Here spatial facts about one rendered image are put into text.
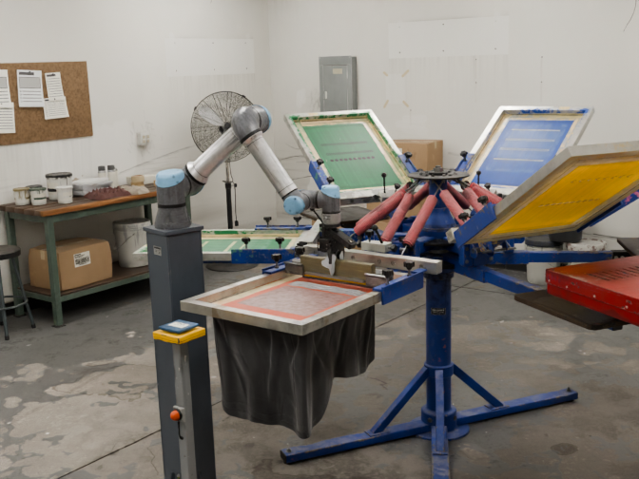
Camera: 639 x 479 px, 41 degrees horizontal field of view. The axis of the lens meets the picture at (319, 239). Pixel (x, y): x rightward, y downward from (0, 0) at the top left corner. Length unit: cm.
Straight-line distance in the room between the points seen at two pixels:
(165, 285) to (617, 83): 460
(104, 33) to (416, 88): 280
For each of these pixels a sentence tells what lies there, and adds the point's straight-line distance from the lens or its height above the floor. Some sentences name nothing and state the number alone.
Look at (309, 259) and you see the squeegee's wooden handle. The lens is 352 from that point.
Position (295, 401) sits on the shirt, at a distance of 310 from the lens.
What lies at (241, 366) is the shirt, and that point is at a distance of 322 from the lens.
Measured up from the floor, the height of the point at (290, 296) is 96.
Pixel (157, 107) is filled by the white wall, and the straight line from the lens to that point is 781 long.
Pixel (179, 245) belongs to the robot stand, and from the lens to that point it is 351.
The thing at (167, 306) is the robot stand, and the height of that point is 88.
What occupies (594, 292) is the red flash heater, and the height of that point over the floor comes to 108.
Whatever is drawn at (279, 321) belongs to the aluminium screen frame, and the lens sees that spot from 290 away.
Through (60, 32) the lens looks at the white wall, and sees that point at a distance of 720.
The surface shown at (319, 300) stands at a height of 96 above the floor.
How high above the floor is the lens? 184
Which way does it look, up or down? 12 degrees down
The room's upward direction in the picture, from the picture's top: 2 degrees counter-clockwise
